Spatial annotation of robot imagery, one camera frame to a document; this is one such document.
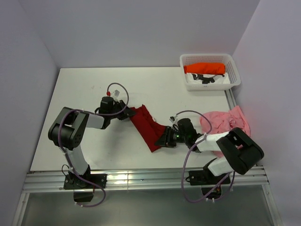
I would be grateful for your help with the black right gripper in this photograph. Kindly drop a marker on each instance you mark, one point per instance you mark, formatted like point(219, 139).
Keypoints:
point(166, 139)

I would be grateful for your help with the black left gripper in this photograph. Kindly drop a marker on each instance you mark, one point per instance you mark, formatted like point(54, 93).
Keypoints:
point(127, 112)

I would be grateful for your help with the dark red t shirt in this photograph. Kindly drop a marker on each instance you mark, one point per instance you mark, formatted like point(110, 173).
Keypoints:
point(150, 130)

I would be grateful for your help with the white plastic basket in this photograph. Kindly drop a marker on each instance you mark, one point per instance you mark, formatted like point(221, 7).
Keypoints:
point(226, 59)

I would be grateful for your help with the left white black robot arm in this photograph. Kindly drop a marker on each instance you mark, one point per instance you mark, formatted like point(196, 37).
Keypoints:
point(68, 129)

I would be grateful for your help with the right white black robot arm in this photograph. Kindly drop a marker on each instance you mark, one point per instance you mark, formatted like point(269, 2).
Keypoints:
point(239, 151)

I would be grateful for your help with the pink t shirt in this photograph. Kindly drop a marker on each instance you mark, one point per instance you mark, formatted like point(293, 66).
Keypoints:
point(223, 122)

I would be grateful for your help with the white black printed t shirt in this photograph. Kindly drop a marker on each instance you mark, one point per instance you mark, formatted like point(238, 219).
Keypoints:
point(204, 79)

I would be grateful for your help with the rolled orange t shirt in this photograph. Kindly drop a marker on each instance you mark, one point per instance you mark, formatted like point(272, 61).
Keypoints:
point(205, 68)

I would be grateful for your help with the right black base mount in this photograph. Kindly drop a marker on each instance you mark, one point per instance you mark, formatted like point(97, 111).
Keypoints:
point(206, 178)

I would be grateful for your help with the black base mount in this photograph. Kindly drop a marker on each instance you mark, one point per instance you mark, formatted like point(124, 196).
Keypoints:
point(206, 178)
point(83, 190)

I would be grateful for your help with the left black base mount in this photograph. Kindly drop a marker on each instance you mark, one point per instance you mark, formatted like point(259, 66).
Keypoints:
point(83, 190)

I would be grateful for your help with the aluminium rail frame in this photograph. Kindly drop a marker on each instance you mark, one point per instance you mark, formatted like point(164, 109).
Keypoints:
point(146, 197)

